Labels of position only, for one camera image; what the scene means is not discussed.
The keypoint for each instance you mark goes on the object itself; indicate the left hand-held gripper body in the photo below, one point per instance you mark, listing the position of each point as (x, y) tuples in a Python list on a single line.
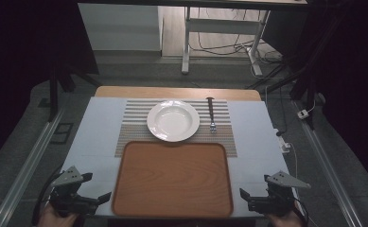
[(67, 199)]

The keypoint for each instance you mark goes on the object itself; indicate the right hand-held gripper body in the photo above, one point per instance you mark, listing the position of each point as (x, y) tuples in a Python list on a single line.
[(274, 201)]

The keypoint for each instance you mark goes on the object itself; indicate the brown wooden tray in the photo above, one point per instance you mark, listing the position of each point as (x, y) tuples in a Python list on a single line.
[(172, 179)]

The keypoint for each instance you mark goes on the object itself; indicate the person's right hand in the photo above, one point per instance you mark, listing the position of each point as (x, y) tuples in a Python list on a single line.
[(286, 219)]

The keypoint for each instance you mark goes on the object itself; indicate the black tripod stand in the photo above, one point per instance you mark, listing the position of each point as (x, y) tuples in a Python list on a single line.
[(301, 78)]

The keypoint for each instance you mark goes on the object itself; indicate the striped woven placemat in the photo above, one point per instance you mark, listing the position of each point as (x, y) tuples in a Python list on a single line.
[(134, 132)]

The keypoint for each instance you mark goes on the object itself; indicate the person's left hand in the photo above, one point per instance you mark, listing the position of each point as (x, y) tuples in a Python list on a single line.
[(55, 219)]

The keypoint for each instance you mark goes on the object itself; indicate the white cabinet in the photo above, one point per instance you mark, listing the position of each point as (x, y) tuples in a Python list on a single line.
[(120, 26)]

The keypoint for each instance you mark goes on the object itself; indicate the white desk frame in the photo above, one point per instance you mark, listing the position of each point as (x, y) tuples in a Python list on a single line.
[(222, 26)]

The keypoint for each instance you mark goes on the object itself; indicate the metal floor rail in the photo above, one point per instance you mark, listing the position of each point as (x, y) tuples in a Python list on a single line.
[(328, 170), (27, 170)]

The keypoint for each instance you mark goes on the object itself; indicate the white power adapter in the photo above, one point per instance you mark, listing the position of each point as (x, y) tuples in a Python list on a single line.
[(302, 114)]

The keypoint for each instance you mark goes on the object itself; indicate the white deep plate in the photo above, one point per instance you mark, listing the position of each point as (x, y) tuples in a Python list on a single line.
[(173, 120)]

